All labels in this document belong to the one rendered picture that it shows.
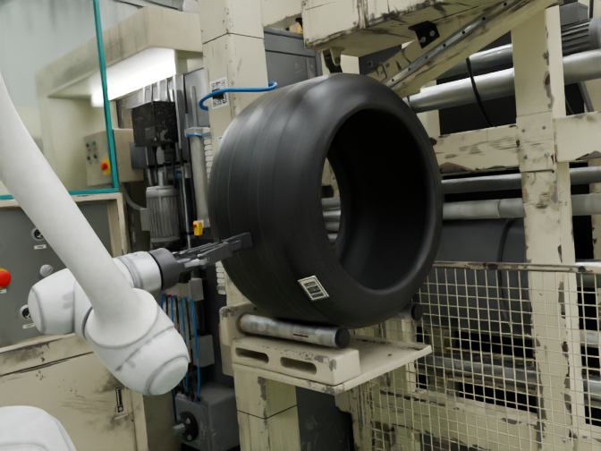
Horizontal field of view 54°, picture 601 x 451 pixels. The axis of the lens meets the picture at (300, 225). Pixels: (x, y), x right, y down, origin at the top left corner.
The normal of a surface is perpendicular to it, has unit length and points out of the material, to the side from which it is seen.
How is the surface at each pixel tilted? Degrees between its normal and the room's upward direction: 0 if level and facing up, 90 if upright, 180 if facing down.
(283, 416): 90
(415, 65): 90
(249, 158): 69
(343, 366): 90
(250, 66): 90
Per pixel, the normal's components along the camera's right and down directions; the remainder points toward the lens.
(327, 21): -0.72, 0.10
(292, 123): 0.01, -0.41
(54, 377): 0.70, -0.02
